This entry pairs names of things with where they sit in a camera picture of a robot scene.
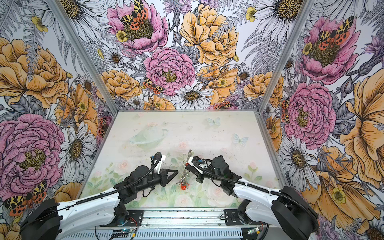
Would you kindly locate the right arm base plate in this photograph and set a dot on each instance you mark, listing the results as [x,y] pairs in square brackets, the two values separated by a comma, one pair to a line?
[233,217]

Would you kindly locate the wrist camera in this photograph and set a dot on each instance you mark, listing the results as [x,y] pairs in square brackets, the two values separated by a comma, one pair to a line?
[199,163]
[159,159]

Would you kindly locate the aluminium front rail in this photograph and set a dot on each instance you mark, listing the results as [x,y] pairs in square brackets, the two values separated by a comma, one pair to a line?
[180,216]

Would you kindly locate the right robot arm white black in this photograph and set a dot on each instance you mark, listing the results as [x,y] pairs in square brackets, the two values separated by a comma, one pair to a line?
[283,208]

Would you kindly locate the metal key organizer plate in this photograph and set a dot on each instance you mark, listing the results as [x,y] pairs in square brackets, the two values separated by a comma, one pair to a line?
[185,175]

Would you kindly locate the white vented cable duct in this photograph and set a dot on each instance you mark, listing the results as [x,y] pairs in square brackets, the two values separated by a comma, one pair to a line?
[159,234]

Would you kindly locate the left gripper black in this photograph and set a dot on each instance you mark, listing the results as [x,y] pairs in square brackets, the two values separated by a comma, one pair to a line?
[166,179]

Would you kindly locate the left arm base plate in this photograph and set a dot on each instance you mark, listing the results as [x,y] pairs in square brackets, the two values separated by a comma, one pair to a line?
[127,218]

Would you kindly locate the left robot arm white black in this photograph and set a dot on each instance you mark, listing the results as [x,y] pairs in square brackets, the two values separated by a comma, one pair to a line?
[55,221]

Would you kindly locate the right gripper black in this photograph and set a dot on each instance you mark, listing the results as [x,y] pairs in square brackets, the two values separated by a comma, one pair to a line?
[199,178]

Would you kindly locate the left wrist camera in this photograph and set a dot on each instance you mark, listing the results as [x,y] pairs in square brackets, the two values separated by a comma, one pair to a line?
[159,159]

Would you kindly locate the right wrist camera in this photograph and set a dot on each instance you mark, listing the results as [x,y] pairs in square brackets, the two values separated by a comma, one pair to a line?
[199,163]

